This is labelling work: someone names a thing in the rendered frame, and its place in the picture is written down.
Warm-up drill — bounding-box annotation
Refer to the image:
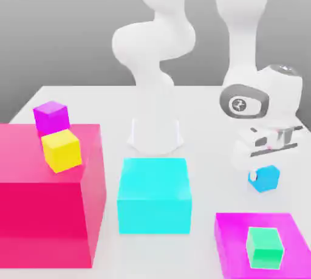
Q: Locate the large magenta box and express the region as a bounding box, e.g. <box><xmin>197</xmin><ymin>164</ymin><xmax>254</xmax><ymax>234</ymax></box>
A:
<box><xmin>214</xmin><ymin>212</ymin><xmax>311</xmax><ymax>279</ymax></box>

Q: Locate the large pink box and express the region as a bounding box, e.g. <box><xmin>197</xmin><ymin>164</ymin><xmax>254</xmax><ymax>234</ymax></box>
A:
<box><xmin>0</xmin><ymin>123</ymin><xmax>107</xmax><ymax>269</ymax></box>

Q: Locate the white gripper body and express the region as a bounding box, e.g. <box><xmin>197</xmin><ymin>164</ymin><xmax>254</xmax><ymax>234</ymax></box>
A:
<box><xmin>232</xmin><ymin>138</ymin><xmax>299</xmax><ymax>171</ymax></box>

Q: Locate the large cyan box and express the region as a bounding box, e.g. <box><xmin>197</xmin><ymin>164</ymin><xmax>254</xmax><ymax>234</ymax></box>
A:
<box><xmin>116</xmin><ymin>157</ymin><xmax>193</xmax><ymax>235</ymax></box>

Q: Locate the small purple cube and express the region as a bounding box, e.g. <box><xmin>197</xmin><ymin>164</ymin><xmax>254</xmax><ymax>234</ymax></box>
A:
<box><xmin>33</xmin><ymin>100</ymin><xmax>70</xmax><ymax>137</ymax></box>

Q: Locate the small blue cube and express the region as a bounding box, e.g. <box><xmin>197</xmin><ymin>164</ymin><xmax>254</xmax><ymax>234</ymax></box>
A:
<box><xmin>247</xmin><ymin>165</ymin><xmax>281</xmax><ymax>193</ymax></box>

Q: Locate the small yellow cube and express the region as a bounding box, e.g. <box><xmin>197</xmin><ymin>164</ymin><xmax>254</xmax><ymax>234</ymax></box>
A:
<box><xmin>41</xmin><ymin>129</ymin><xmax>83</xmax><ymax>174</ymax></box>

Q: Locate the small green cube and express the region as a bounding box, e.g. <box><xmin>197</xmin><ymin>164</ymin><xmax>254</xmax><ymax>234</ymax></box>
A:
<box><xmin>245</xmin><ymin>227</ymin><xmax>284</xmax><ymax>270</ymax></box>

